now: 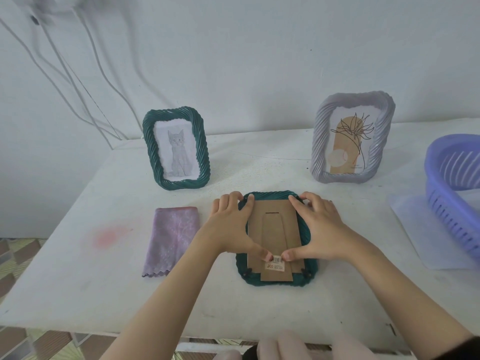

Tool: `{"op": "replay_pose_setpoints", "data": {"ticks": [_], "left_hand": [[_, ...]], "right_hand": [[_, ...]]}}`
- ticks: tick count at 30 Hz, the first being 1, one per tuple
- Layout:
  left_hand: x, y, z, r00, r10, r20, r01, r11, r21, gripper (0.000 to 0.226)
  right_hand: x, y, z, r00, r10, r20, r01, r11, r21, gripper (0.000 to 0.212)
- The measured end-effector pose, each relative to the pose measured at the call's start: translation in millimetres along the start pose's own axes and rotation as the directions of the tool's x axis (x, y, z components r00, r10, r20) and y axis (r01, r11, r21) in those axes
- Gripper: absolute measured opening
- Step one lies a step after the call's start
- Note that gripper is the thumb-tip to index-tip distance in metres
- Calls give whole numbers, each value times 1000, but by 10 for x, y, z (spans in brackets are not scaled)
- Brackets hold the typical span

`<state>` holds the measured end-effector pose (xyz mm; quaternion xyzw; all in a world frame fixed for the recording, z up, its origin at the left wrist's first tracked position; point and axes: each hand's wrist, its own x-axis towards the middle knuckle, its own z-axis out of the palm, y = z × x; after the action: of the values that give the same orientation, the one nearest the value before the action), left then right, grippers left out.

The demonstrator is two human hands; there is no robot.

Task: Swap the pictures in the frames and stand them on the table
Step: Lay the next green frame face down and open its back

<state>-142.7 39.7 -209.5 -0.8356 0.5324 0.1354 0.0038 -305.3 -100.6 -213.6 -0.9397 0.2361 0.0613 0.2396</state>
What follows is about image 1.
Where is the person's right hand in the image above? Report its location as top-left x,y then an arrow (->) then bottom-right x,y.
281,190 -> 370,265

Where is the person's left hand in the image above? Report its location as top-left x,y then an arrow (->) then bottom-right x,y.
194,190 -> 275,263

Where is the brown cardboard backing board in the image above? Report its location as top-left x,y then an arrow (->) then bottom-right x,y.
246,199 -> 305,283

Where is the dark green rope-pattern frame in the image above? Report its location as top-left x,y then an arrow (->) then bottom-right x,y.
141,106 -> 212,191
235,190 -> 319,288

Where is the purple cleaning cloth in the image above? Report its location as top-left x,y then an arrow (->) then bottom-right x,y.
141,206 -> 201,278

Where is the grey rope-pattern frame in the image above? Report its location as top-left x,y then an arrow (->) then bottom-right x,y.
309,90 -> 397,184

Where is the purple plastic basket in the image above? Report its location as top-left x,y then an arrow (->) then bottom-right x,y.
424,133 -> 480,263

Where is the person's right forearm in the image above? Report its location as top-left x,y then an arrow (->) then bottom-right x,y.
348,241 -> 473,360

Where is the person's left forearm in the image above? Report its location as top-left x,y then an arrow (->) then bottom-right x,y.
99,235 -> 222,360

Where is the thin dark cable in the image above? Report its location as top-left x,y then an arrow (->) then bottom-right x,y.
58,52 -> 124,141

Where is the grey wavy cable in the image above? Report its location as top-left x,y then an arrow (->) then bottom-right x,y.
0,16 -> 128,141

